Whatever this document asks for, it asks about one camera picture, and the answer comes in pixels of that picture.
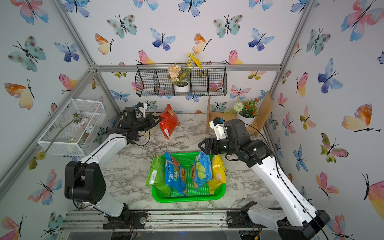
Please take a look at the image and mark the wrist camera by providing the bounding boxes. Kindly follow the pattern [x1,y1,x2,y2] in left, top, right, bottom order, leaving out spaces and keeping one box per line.
[134,102,148,118]
[209,118,227,141]

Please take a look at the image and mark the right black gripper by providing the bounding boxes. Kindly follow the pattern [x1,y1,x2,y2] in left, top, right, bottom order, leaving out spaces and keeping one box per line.
[198,137,241,158]

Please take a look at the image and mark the pink artificial flower stem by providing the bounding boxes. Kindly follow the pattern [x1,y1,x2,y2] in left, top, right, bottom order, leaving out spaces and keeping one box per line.
[41,111,90,155]

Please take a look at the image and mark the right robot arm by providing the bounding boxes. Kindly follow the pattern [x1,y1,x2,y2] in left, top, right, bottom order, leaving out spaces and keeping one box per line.
[198,118,331,240]

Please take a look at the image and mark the yellow artificial flower sprig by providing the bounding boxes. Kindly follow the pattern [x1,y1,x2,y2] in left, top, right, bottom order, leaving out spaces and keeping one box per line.
[183,53,202,79]

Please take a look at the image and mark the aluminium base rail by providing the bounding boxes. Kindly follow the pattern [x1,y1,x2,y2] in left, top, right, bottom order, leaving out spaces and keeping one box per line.
[60,206,289,234]

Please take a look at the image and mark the white pot beige flowers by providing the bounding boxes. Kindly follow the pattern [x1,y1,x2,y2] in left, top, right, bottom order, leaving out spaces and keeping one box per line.
[167,65,191,94]

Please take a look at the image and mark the red chip bag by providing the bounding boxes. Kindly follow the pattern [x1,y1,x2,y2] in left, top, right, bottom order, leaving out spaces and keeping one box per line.
[160,104,180,140]

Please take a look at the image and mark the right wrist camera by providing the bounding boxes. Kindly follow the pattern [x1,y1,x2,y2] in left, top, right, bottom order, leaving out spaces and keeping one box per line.
[209,118,227,141]

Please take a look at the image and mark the yellow chip bag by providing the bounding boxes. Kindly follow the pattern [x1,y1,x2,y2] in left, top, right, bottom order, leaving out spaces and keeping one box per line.
[207,155,227,195]

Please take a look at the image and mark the blue lime chip bag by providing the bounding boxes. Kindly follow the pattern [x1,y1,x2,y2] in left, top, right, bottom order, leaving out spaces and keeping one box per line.
[191,152,213,192]

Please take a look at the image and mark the black wire wall basket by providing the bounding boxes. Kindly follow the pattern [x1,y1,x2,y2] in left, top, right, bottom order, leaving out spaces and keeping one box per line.
[135,62,228,97]

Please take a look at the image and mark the white wire mesh box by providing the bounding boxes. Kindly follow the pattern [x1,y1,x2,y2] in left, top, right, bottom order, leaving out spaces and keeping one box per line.
[37,99,106,157]

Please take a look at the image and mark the blue tomato chip bag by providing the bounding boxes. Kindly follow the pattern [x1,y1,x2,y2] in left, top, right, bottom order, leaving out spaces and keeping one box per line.
[165,152,187,196]

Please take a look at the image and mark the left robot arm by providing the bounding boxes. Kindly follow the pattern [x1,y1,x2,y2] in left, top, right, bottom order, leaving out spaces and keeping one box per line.
[65,107,163,230]

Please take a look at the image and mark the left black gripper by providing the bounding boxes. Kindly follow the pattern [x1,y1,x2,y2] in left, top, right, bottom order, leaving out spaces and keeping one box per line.
[131,114,162,134]

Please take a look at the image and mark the wooden corner shelf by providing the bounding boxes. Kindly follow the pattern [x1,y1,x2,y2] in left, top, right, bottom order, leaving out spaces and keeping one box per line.
[206,92,273,137]

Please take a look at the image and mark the green chip bag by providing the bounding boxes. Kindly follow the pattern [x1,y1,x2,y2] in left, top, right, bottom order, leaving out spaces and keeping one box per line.
[146,152,172,197]

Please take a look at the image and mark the white pot green plant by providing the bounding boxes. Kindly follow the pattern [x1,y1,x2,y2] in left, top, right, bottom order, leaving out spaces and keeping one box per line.
[226,98,259,125]

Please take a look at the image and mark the green plastic basket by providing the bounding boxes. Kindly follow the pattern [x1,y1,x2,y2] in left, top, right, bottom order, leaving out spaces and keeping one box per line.
[152,152,227,204]

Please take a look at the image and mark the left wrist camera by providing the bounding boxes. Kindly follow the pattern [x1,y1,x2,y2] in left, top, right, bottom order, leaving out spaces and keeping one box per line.
[134,102,148,118]

